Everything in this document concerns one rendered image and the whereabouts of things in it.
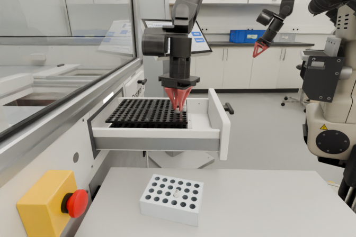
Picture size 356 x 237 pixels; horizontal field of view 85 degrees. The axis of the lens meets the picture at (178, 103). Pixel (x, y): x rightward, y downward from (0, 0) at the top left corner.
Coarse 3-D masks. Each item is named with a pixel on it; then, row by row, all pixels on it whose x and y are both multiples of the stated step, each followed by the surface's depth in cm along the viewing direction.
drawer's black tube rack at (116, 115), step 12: (120, 108) 61; (132, 108) 61; (144, 108) 61; (156, 108) 61; (168, 108) 61; (108, 120) 54; (120, 120) 53; (132, 120) 53; (144, 120) 53; (156, 120) 53; (168, 120) 53; (180, 120) 53
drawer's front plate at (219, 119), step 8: (208, 96) 73; (216, 96) 63; (216, 104) 56; (208, 112) 72; (216, 112) 55; (224, 112) 51; (216, 120) 55; (224, 120) 46; (216, 128) 55; (224, 128) 46; (224, 136) 47; (224, 144) 48; (224, 152) 48
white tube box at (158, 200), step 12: (156, 180) 46; (168, 180) 46; (180, 180) 46; (192, 180) 46; (144, 192) 43; (156, 192) 43; (168, 192) 43; (180, 192) 43; (192, 192) 43; (144, 204) 41; (156, 204) 40; (168, 204) 40; (180, 204) 40; (192, 204) 40; (156, 216) 41; (168, 216) 40; (180, 216) 39; (192, 216) 38
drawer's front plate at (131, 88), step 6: (138, 72) 97; (132, 78) 86; (138, 78) 91; (126, 84) 77; (132, 84) 81; (138, 84) 91; (126, 90) 76; (132, 90) 81; (144, 90) 105; (126, 96) 77; (138, 96) 92
